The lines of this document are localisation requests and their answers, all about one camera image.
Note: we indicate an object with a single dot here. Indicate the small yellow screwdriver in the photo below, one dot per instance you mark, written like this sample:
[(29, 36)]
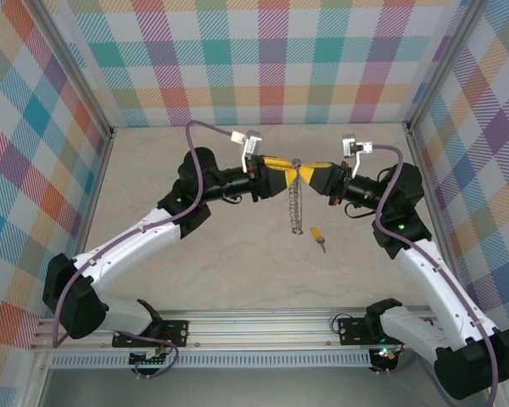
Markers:
[(314, 233)]

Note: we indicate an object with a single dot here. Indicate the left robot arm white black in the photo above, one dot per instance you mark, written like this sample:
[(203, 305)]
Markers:
[(131, 237)]

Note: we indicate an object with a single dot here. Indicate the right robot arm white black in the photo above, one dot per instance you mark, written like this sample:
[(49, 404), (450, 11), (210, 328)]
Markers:
[(428, 275)]

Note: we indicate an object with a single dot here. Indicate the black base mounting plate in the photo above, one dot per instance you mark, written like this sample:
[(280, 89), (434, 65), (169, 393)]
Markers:
[(352, 330), (176, 332)]

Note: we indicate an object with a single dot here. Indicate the grey metal panel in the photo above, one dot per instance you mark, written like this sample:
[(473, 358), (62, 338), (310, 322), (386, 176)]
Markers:
[(258, 388)]

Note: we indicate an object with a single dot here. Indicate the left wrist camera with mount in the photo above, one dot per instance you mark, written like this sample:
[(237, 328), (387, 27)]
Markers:
[(252, 142)]

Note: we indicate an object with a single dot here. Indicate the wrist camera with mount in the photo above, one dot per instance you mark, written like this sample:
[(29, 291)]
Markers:
[(350, 146), (252, 142)]

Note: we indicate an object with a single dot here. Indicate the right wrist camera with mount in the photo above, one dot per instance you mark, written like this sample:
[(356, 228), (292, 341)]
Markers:
[(350, 146)]

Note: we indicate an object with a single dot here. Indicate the aluminium side rail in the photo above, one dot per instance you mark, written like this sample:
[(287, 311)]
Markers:
[(427, 178), (98, 178)]

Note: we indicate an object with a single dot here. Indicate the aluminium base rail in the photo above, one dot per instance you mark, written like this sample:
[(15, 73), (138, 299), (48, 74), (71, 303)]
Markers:
[(258, 328)]

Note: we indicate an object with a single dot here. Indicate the aluminium frame post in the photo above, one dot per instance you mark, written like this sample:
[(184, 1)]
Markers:
[(74, 63), (446, 63)]

